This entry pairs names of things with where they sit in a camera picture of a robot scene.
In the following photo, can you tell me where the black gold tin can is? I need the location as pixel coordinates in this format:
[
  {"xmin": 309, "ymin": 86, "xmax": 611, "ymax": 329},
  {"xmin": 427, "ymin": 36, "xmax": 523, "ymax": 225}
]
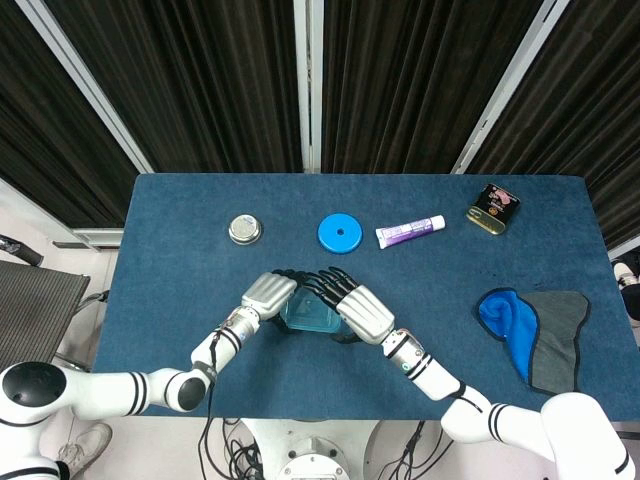
[{"xmin": 465, "ymin": 183, "xmax": 522, "ymax": 237}]

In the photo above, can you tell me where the black mesh chair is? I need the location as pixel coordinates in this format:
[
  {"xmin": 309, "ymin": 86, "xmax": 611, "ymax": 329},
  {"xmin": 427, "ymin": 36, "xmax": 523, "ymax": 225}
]
[{"xmin": 0, "ymin": 258, "xmax": 110, "ymax": 375}]

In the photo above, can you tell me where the round metal tin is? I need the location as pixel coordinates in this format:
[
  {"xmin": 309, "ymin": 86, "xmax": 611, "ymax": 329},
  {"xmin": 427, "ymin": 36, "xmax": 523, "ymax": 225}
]
[{"xmin": 227, "ymin": 213, "xmax": 264, "ymax": 246}]

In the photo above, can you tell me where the dark pleated curtain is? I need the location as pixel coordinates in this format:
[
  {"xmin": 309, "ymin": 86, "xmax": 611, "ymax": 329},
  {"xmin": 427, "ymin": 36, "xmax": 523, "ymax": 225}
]
[{"xmin": 0, "ymin": 0, "xmax": 640, "ymax": 261}]

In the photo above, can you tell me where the white metal frame post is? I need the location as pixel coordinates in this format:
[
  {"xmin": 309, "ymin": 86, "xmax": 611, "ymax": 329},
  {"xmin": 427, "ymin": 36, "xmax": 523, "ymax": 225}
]
[
  {"xmin": 292, "ymin": 0, "xmax": 325, "ymax": 174},
  {"xmin": 13, "ymin": 0, "xmax": 155, "ymax": 175},
  {"xmin": 451, "ymin": 0, "xmax": 572, "ymax": 175}
]

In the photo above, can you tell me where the black chrome handle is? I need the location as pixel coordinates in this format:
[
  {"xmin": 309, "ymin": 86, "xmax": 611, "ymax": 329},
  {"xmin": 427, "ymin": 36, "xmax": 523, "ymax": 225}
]
[{"xmin": 0, "ymin": 234, "xmax": 45, "ymax": 267}]

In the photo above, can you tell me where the black cable bundle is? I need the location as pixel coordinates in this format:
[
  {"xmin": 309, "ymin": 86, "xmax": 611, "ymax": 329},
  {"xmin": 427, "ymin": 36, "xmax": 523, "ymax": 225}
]
[
  {"xmin": 398, "ymin": 419, "xmax": 447, "ymax": 480},
  {"xmin": 197, "ymin": 417, "xmax": 267, "ymax": 480}
]

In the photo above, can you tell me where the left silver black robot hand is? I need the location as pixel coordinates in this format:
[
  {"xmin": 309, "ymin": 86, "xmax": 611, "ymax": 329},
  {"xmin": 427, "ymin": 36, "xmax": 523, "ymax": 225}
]
[{"xmin": 240, "ymin": 268, "xmax": 322, "ymax": 322}]

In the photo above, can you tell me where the blue grey cloth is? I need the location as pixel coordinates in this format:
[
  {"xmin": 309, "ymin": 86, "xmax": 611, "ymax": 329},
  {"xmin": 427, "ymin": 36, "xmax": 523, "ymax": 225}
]
[{"xmin": 473, "ymin": 286, "xmax": 593, "ymax": 398}]

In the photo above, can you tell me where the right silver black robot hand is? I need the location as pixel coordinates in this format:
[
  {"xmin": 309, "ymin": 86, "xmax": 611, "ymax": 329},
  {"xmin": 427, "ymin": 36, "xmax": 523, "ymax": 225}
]
[{"xmin": 311, "ymin": 266, "xmax": 397, "ymax": 347}]

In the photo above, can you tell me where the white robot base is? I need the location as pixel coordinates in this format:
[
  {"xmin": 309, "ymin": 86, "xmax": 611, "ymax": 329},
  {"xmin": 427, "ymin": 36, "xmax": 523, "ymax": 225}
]
[{"xmin": 238, "ymin": 417, "xmax": 387, "ymax": 480}]

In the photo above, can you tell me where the purple white tube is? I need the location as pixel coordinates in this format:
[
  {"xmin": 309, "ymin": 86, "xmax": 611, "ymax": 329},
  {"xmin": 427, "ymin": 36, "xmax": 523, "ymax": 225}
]
[{"xmin": 375, "ymin": 214, "xmax": 447, "ymax": 252}]

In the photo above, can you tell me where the blue fabric table cover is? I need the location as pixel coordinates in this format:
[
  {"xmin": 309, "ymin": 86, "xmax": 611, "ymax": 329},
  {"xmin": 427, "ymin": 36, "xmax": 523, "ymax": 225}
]
[{"xmin": 88, "ymin": 172, "xmax": 640, "ymax": 424}]

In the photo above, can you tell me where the white sneaker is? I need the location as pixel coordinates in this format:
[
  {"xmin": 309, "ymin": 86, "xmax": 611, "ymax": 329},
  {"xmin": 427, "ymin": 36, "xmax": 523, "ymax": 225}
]
[{"xmin": 56, "ymin": 422, "xmax": 114, "ymax": 477}]

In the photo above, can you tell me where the blue disc with hole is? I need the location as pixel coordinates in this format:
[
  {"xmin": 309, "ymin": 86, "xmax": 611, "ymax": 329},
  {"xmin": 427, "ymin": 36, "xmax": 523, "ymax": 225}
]
[{"xmin": 316, "ymin": 213, "xmax": 363, "ymax": 255}]

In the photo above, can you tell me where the white shoe with black sole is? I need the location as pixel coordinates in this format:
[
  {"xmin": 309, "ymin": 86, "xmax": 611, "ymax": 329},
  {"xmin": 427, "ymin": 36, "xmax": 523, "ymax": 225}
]
[{"xmin": 611, "ymin": 259, "xmax": 640, "ymax": 292}]

